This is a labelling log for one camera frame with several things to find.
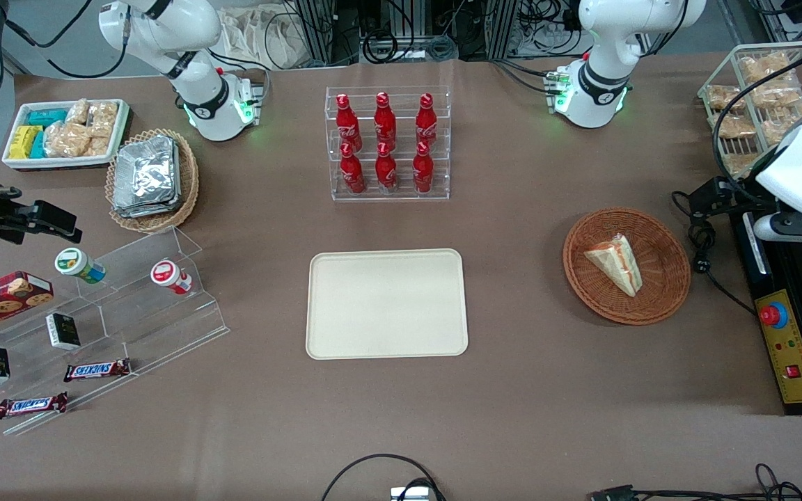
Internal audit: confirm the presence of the triangle sandwich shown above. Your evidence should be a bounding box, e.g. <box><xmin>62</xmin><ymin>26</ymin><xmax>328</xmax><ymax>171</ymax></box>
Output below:
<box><xmin>584</xmin><ymin>233</ymin><xmax>643</xmax><ymax>299</ymax></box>

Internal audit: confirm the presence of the white rectangular snack tray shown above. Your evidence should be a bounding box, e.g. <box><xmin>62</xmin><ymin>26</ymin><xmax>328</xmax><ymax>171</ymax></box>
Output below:
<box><xmin>1</xmin><ymin>98</ymin><xmax>132</xmax><ymax>171</ymax></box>

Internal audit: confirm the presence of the round brown wicker basket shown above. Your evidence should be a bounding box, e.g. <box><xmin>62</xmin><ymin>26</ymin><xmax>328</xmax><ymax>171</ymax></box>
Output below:
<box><xmin>563</xmin><ymin>207</ymin><xmax>692</xmax><ymax>326</ymax></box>

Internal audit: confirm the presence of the oval tan wicker basket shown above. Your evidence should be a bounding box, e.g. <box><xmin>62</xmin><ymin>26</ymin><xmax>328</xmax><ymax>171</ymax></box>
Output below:
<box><xmin>105</xmin><ymin>128</ymin><xmax>201</xmax><ymax>234</ymax></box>

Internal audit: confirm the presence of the cream plastic tray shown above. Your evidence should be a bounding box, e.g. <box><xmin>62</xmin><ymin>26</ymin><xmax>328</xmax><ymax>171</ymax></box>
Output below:
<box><xmin>306</xmin><ymin>248</ymin><xmax>469</xmax><ymax>360</ymax></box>

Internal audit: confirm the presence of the green lid yogurt cup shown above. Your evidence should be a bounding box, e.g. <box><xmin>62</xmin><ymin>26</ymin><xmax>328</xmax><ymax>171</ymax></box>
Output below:
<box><xmin>54</xmin><ymin>247</ymin><xmax>107</xmax><ymax>285</ymax></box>

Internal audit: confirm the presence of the red tartan cookie box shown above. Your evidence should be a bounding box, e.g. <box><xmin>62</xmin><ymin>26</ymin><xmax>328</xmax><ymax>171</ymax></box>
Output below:
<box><xmin>0</xmin><ymin>271</ymin><xmax>55</xmax><ymax>340</ymax></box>

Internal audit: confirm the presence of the yellow snack pack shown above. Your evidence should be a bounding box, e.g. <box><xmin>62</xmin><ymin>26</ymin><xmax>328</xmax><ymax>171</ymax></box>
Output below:
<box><xmin>9</xmin><ymin>125</ymin><xmax>43</xmax><ymax>160</ymax></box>

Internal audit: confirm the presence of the silver foil containers stack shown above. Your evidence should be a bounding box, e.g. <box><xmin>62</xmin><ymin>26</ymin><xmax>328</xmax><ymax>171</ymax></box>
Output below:
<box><xmin>111</xmin><ymin>134</ymin><xmax>183</xmax><ymax>219</ymax></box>

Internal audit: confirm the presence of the red lid yogurt cup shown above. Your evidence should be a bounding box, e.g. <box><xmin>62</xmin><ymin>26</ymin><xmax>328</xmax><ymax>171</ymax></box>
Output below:
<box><xmin>150</xmin><ymin>259</ymin><xmax>194</xmax><ymax>295</ymax></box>

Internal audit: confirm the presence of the clear acrylic tiered shelf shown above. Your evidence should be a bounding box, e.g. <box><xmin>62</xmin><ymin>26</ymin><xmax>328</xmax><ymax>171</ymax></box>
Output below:
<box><xmin>0</xmin><ymin>226</ymin><xmax>231</xmax><ymax>437</ymax></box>

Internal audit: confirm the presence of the Snickers chocolate bar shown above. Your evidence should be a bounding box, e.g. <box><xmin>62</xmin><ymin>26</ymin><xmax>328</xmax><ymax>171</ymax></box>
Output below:
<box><xmin>63</xmin><ymin>358</ymin><xmax>132</xmax><ymax>383</ymax></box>
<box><xmin>0</xmin><ymin>392</ymin><xmax>69</xmax><ymax>420</ymax></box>

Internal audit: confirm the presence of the black control box yellow panel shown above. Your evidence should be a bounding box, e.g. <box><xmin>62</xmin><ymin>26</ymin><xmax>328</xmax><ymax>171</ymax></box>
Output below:
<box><xmin>730</xmin><ymin>209</ymin><xmax>802</xmax><ymax>416</ymax></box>

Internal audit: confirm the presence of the red cola bottle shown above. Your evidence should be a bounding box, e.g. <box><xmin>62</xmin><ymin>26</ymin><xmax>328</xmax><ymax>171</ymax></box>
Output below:
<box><xmin>415</xmin><ymin>93</ymin><xmax>439</xmax><ymax>148</ymax></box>
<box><xmin>374</xmin><ymin>92</ymin><xmax>398</xmax><ymax>150</ymax></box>
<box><xmin>336</xmin><ymin>93</ymin><xmax>363</xmax><ymax>152</ymax></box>
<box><xmin>340</xmin><ymin>143</ymin><xmax>366</xmax><ymax>195</ymax></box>
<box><xmin>375</xmin><ymin>142</ymin><xmax>398</xmax><ymax>193</ymax></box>
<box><xmin>412</xmin><ymin>141</ymin><xmax>435</xmax><ymax>195</ymax></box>

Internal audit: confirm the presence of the clear acrylic bottle rack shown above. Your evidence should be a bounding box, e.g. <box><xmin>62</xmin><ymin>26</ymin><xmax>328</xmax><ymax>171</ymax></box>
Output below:
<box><xmin>324</xmin><ymin>86</ymin><xmax>452</xmax><ymax>202</ymax></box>

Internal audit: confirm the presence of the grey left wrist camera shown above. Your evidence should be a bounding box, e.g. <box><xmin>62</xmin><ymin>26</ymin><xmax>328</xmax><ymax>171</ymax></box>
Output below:
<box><xmin>755</xmin><ymin>212</ymin><xmax>802</xmax><ymax>242</ymax></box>

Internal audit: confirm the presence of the black cable with plug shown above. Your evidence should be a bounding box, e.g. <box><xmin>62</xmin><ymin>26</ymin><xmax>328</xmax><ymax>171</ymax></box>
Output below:
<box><xmin>671</xmin><ymin>188</ymin><xmax>757</xmax><ymax>316</ymax></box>

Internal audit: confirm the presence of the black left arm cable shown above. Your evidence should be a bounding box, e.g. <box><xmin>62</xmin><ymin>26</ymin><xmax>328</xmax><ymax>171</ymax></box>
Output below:
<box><xmin>713</xmin><ymin>56</ymin><xmax>802</xmax><ymax>185</ymax></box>

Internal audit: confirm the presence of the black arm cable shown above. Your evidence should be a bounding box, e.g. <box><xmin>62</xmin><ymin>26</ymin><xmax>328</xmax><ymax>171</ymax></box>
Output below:
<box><xmin>1</xmin><ymin>0</ymin><xmax>132</xmax><ymax>79</ymax></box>
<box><xmin>713</xmin><ymin>56</ymin><xmax>802</xmax><ymax>185</ymax></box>

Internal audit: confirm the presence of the white wire rack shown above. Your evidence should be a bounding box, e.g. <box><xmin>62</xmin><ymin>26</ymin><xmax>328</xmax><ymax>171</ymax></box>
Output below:
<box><xmin>697</xmin><ymin>42</ymin><xmax>802</xmax><ymax>180</ymax></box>

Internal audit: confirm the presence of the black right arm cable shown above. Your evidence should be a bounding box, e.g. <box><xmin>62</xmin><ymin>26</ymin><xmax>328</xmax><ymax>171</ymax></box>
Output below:
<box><xmin>1</xmin><ymin>0</ymin><xmax>132</xmax><ymax>79</ymax></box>

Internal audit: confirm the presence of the aluminium frame post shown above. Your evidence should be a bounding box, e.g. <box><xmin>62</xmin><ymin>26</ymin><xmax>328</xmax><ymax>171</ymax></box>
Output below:
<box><xmin>293</xmin><ymin>0</ymin><xmax>361</xmax><ymax>67</ymax></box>
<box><xmin>487</xmin><ymin>0</ymin><xmax>521</xmax><ymax>61</ymax></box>

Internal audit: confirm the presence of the black cable with connector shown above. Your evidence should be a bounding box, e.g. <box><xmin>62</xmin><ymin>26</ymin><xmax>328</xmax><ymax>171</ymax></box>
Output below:
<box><xmin>589</xmin><ymin>463</ymin><xmax>802</xmax><ymax>501</ymax></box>

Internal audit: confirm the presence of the black cable bundle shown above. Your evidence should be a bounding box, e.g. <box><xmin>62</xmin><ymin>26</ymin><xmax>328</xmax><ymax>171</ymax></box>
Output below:
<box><xmin>359</xmin><ymin>0</ymin><xmax>491</xmax><ymax>65</ymax></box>

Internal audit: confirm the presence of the black looped cable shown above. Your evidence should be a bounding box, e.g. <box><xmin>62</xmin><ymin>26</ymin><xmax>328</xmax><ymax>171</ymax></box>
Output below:
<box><xmin>321</xmin><ymin>454</ymin><xmax>448</xmax><ymax>501</ymax></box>

